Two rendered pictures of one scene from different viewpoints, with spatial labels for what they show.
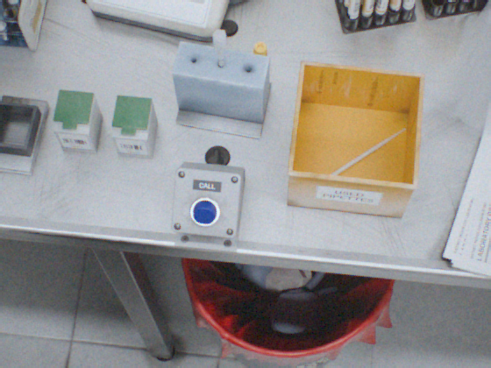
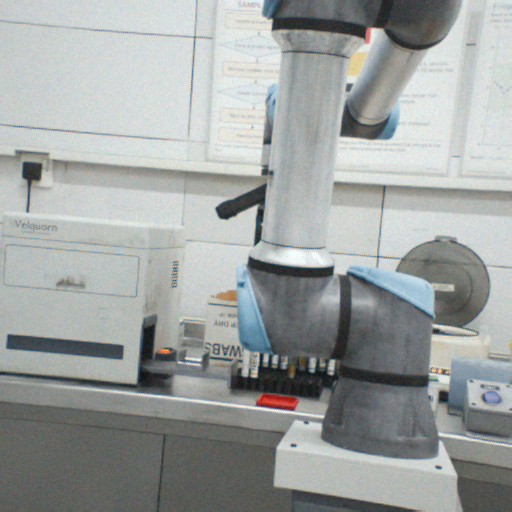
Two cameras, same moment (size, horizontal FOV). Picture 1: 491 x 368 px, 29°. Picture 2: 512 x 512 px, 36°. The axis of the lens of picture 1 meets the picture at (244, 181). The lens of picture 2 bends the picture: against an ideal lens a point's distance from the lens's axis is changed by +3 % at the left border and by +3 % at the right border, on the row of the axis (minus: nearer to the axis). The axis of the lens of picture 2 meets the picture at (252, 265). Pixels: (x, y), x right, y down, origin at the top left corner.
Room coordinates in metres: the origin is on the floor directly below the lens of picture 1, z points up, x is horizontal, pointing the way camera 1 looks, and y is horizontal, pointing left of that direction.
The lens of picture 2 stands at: (-0.96, 0.43, 1.19)
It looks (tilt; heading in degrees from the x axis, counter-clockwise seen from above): 3 degrees down; 1
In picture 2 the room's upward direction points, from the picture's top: 5 degrees clockwise
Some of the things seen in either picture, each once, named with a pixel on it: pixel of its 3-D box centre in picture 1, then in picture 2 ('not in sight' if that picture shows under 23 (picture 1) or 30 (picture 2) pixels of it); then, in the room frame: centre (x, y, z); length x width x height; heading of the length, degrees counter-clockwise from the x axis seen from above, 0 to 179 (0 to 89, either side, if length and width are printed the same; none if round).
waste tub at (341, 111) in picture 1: (352, 142); not in sight; (0.41, -0.12, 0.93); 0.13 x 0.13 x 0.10; 81
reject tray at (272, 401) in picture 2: not in sight; (277, 401); (0.41, 0.39, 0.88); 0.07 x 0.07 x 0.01; 81
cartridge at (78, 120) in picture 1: (78, 122); not in sight; (0.46, 0.19, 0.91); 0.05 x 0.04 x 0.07; 171
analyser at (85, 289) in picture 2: not in sight; (104, 294); (0.59, 0.75, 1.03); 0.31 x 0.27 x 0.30; 81
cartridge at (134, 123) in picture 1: (134, 127); (425, 394); (0.45, 0.12, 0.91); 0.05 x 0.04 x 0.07; 171
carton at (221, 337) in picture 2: not in sight; (267, 327); (0.84, 0.41, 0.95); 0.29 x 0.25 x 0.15; 171
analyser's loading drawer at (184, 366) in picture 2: not in sight; (181, 362); (0.47, 0.57, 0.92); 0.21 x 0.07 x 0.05; 81
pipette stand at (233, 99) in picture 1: (223, 86); (478, 387); (0.49, 0.02, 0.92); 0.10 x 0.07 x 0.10; 76
